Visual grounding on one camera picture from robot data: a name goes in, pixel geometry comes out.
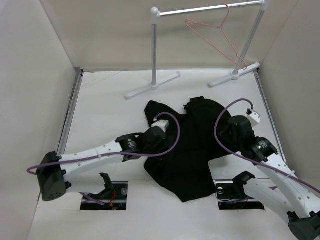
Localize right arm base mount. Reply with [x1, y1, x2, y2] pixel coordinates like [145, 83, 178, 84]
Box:
[215, 180, 265, 211]

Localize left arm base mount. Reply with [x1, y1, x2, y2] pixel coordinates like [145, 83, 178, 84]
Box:
[80, 181, 129, 211]

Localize white clothes rack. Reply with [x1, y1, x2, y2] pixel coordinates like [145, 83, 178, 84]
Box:
[125, 0, 270, 100]

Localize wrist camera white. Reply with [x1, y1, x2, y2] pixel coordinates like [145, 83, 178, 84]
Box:
[246, 108, 261, 128]
[151, 119, 170, 133]

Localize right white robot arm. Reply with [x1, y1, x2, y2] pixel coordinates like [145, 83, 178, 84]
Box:
[214, 115, 320, 240]

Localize pink wire hanger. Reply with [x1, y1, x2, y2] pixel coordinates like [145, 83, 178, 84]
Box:
[185, 3, 249, 70]

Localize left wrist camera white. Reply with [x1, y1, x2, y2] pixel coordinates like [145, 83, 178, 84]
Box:
[151, 119, 170, 133]

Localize black trousers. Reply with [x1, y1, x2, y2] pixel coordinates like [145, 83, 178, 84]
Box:
[144, 96, 231, 203]

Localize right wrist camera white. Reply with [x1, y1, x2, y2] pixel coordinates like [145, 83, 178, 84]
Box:
[246, 108, 261, 128]

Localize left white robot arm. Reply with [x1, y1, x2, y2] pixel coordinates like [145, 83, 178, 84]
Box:
[35, 122, 177, 202]

